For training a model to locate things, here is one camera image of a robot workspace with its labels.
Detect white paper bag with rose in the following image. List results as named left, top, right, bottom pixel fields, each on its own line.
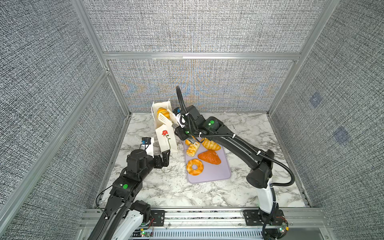
left=151, top=99, right=179, bottom=156

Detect metal tongs with white tips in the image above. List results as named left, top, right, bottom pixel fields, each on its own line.
left=157, top=108, right=180, bottom=129

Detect small striped bun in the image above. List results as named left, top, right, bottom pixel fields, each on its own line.
left=157, top=108, right=171, bottom=120

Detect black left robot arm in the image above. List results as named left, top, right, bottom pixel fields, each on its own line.
left=89, top=149, right=171, bottom=240

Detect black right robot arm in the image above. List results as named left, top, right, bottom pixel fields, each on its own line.
left=173, top=106, right=277, bottom=217

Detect braided bread roll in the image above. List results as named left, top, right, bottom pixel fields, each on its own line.
left=186, top=142, right=200, bottom=157

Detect croissant middle right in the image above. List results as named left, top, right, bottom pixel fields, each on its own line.
left=202, top=138, right=221, bottom=151

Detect red-brown triangular pastry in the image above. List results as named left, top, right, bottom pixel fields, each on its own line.
left=198, top=150, right=222, bottom=165

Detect glazed donut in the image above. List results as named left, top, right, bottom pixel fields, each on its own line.
left=186, top=159, right=204, bottom=176

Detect lilac plastic tray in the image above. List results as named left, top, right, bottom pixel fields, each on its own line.
left=183, top=142, right=232, bottom=184

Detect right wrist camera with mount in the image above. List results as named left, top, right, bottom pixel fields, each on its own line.
left=173, top=108, right=187, bottom=128

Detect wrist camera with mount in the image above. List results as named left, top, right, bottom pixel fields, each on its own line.
left=173, top=108, right=187, bottom=128
left=140, top=137, right=155, bottom=157

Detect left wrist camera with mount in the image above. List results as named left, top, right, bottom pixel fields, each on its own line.
left=140, top=137, right=155, bottom=157

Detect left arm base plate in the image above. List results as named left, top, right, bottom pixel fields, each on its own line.
left=141, top=210, right=166, bottom=228

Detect black corrugated cable conduit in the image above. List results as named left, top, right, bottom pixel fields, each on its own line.
left=175, top=86, right=296, bottom=240

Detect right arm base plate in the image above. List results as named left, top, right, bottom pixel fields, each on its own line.
left=243, top=208, right=289, bottom=233

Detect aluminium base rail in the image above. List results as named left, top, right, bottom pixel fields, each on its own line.
left=74, top=206, right=337, bottom=240

